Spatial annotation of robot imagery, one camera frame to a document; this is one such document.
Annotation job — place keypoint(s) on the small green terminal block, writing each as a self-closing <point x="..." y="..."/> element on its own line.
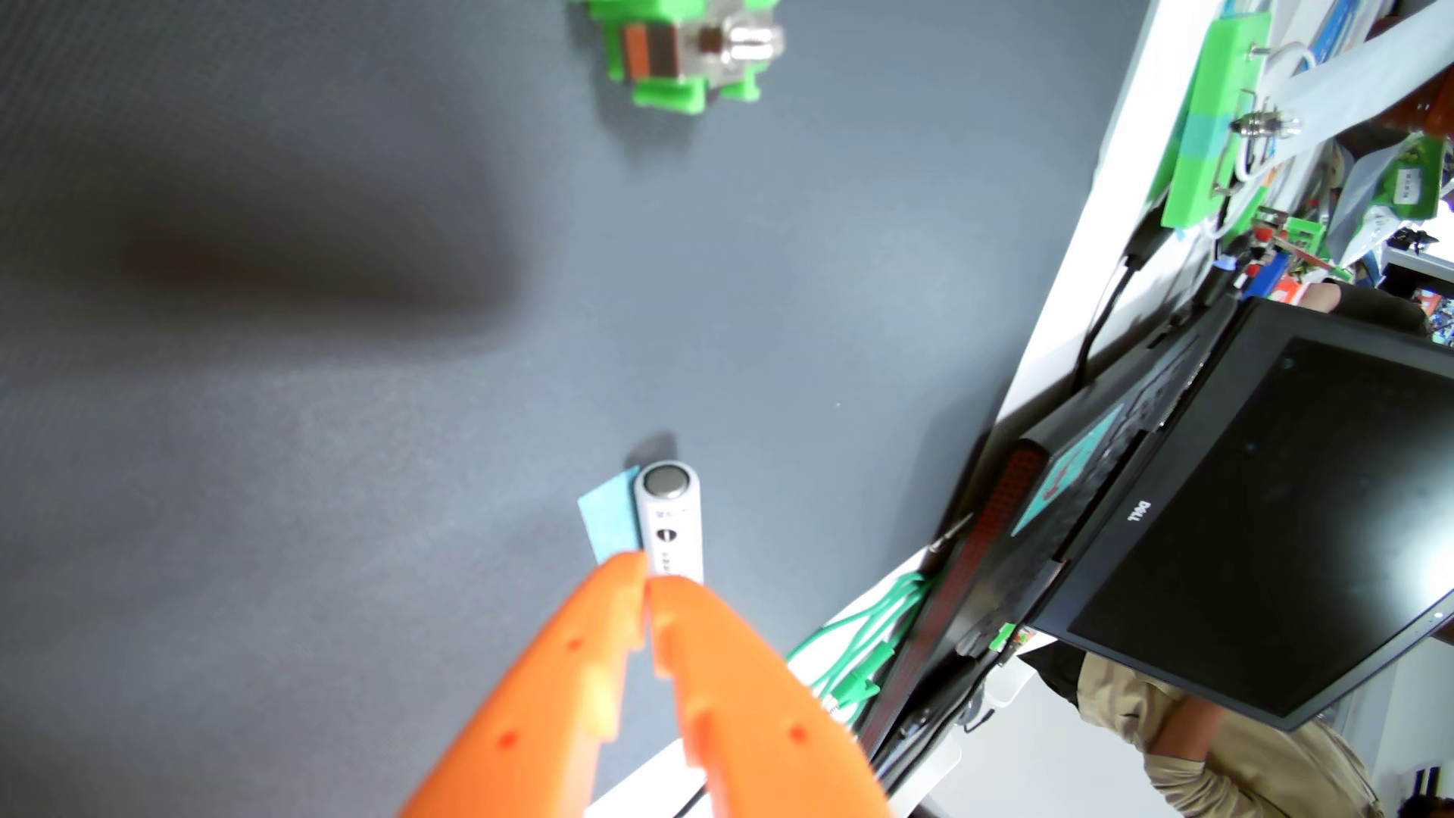
<point x="1304" y="235"/>

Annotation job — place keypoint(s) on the dark grey mat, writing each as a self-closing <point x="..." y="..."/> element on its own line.
<point x="284" y="454"/>

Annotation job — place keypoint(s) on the white cylindrical battery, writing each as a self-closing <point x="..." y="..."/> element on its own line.
<point x="670" y="523"/>

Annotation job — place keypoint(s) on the green battery holder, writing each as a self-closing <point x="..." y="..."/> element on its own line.
<point x="670" y="97"/>

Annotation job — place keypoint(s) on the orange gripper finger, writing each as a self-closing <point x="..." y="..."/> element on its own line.
<point x="761" y="727"/>
<point x="545" y="704"/>

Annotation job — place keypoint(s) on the person in beige shirt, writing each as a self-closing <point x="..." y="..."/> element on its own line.
<point x="1227" y="750"/>

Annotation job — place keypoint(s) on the light blue paper marker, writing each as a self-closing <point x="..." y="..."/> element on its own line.
<point x="611" y="517"/>

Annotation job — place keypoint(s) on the black Dell laptop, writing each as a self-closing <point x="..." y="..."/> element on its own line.
<point x="1250" y="511"/>

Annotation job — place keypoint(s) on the green block with metal connectors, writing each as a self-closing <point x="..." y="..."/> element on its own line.
<point x="1210" y="125"/>

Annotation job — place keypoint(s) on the pale grey tape strip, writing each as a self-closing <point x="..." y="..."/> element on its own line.
<point x="1363" y="80"/>

